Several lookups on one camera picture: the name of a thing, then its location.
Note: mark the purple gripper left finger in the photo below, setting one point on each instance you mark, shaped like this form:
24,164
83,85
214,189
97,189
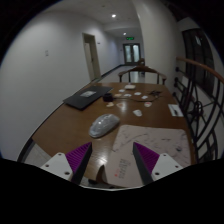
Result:
70,166

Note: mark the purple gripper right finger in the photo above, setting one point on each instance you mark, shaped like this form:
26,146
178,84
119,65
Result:
153,166

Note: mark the white computer mouse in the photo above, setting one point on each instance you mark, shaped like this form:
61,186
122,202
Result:
103,124

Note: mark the small white oval object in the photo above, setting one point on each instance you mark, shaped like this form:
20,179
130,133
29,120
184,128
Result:
137,113

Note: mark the white red small object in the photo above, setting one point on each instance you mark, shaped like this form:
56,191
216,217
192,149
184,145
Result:
148,104

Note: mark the white paper with pen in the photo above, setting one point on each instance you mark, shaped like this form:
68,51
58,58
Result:
175,110

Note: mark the black closed laptop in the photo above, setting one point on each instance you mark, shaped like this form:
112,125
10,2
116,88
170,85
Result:
83,98

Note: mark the black round cup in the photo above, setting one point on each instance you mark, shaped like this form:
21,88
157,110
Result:
108,97

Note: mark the white flat box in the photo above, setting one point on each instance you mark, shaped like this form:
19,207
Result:
129,87

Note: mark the black metal railing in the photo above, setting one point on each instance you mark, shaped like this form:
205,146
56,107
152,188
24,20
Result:
199,91

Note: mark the wooden armchair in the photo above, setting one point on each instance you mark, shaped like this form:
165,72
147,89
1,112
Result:
144,69

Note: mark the glass double door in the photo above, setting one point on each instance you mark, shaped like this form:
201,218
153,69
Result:
131,53

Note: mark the wooden door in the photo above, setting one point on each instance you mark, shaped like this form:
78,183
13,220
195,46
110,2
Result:
89,53

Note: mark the green exit sign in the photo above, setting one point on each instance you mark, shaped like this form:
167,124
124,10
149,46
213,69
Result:
130,38

